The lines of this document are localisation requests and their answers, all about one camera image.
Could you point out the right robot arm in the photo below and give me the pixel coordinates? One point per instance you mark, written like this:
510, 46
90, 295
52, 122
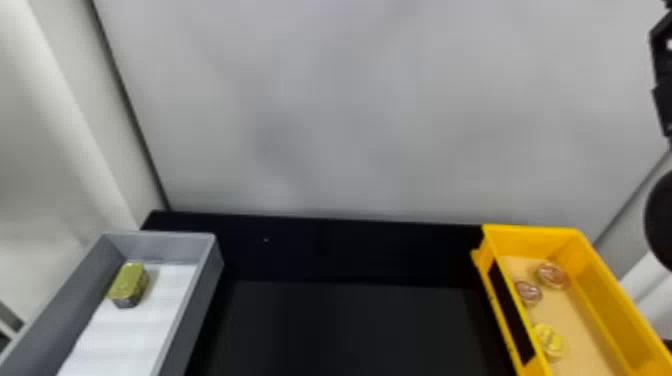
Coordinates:
661, 223

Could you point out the yellow box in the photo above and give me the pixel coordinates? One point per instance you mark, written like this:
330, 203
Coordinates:
593, 273

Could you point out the grey box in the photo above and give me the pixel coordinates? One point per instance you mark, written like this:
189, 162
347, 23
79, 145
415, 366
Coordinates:
47, 325

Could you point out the white foam pad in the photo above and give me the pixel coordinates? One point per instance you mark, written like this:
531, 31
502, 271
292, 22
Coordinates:
131, 336

